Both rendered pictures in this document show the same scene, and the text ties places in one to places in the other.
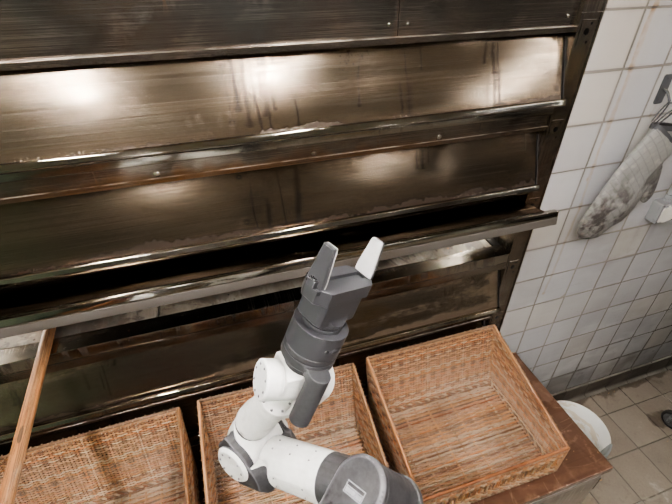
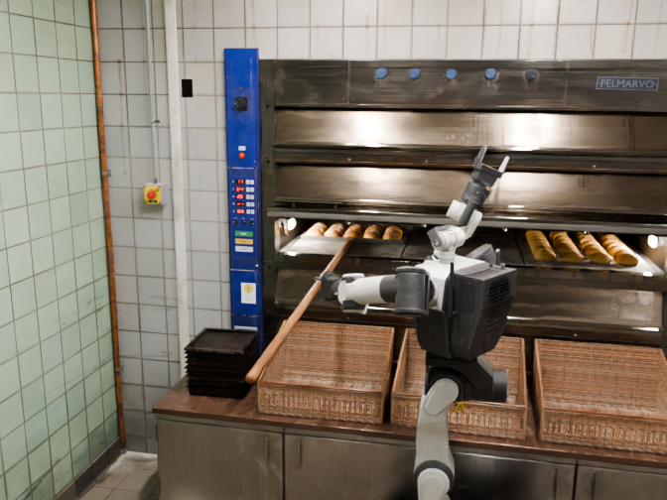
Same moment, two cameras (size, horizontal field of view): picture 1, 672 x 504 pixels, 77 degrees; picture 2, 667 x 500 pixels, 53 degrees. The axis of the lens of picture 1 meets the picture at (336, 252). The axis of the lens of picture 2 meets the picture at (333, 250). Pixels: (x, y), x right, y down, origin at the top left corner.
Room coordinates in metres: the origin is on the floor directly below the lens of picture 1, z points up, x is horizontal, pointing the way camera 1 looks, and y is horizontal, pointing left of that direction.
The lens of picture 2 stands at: (-1.98, -0.72, 1.94)
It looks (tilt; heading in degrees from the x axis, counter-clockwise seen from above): 13 degrees down; 29
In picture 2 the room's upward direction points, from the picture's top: 1 degrees clockwise
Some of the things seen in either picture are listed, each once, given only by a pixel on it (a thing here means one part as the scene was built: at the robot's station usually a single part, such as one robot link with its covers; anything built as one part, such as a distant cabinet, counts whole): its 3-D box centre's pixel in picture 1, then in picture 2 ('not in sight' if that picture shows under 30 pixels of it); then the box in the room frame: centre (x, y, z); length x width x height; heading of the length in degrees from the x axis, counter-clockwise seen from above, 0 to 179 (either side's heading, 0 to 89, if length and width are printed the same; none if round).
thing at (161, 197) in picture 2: not in sight; (155, 193); (0.44, 1.65, 1.46); 0.10 x 0.07 x 0.10; 108
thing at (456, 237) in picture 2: not in sight; (448, 242); (0.12, 0.02, 1.46); 0.10 x 0.07 x 0.09; 164
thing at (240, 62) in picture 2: not in sight; (294, 235); (1.50, 1.52, 1.07); 1.93 x 0.16 x 2.15; 18
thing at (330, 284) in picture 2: not in sight; (335, 289); (0.26, 0.52, 1.19); 0.12 x 0.10 x 0.13; 74
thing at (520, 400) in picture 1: (459, 412); (602, 392); (0.89, -0.44, 0.72); 0.56 x 0.49 x 0.28; 108
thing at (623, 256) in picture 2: not in sight; (578, 245); (1.55, -0.18, 1.21); 0.61 x 0.48 x 0.06; 18
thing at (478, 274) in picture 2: not in sight; (459, 304); (0.10, -0.04, 1.26); 0.34 x 0.30 x 0.36; 164
